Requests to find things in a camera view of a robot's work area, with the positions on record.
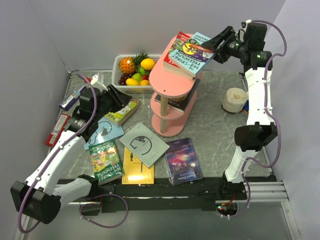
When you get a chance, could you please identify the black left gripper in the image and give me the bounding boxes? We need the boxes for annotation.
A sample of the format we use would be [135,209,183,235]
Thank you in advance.
[93,84,133,120]

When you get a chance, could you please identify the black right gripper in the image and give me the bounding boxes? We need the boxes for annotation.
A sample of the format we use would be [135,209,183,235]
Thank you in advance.
[199,25,247,65]

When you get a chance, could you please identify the blue 143-Storey Treehouse book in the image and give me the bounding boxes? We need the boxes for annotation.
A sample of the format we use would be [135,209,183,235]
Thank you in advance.
[168,32,215,77]

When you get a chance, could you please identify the red 13-Storey Treehouse book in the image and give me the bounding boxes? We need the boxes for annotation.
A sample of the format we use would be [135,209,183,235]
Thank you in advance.
[163,31,190,73]

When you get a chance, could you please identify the grey Great Gatsby book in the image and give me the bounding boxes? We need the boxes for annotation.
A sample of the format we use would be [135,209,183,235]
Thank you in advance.
[119,122,170,168]

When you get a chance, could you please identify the purple shrink-wrapped Robinson Crusoe book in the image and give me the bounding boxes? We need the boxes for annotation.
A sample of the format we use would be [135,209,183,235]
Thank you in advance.
[165,137,204,186]

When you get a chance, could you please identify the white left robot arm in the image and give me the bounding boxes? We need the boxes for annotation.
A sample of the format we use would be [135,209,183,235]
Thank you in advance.
[10,85,132,224]

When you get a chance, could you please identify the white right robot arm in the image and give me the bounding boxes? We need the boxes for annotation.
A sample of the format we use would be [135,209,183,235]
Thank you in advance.
[201,20,280,200]

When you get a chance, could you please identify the dark red grapes bunch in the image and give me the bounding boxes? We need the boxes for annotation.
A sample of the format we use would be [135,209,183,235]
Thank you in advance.
[118,73,133,86]

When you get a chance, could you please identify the yellow mango front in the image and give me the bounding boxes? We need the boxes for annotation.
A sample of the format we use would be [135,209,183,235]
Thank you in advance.
[125,78,140,86]

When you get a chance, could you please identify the lime green paperback book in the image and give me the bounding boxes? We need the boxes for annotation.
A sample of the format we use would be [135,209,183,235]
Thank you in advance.
[104,98,142,127]

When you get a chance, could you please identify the white plastic fruit basket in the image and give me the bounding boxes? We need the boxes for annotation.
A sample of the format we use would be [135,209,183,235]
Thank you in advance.
[111,54,162,94]

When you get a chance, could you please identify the green pear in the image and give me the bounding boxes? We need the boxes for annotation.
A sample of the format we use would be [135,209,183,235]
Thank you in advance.
[131,73,142,85]

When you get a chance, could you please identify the orange fruit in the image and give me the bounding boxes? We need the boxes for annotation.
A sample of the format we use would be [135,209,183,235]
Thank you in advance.
[139,79,150,86]

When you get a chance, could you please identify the red strawberries cluster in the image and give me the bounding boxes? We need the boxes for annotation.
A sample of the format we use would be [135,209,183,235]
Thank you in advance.
[141,75,149,80]

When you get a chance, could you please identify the orange pineapple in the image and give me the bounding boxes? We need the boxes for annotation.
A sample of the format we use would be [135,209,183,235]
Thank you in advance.
[118,56,136,74]

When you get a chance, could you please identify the light blue cat booklet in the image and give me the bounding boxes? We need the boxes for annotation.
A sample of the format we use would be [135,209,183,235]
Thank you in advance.
[83,117,125,151]

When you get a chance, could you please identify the yellow lemon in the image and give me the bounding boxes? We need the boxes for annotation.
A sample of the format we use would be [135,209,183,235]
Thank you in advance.
[140,58,156,71]

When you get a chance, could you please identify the floral Little Women book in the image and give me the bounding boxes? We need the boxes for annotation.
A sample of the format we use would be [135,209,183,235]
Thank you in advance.
[163,66,194,80]

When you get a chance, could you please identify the pink three-tier wooden shelf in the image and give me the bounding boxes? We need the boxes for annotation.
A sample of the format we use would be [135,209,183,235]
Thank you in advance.
[149,38,197,137]

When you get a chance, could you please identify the purple white toothpaste box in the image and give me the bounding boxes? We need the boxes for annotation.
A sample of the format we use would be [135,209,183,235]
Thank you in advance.
[58,85,87,111]

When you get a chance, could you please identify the beige wrapped toilet roll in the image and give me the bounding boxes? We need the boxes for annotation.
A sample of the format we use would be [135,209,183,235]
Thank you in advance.
[221,87,248,114]

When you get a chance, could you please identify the green 104-Storey Treehouse book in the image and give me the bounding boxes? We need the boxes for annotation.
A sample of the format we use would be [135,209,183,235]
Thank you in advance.
[89,140,124,185]

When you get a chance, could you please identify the black book on shelf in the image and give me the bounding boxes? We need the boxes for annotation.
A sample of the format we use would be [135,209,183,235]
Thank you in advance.
[168,78,201,113]

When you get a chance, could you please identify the blue wrapped toilet roll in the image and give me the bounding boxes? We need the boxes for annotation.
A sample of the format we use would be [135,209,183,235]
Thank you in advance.
[242,100,249,114]

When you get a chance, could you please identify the yellow file folder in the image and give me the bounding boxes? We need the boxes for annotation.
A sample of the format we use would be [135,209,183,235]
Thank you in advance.
[121,147,155,185]

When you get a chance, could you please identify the red rectangular box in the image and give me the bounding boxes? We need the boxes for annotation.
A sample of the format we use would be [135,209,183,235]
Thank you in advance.
[45,113,71,147]

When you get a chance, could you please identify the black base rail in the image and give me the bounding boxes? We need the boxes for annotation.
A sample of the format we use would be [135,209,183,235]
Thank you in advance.
[68,174,251,217]

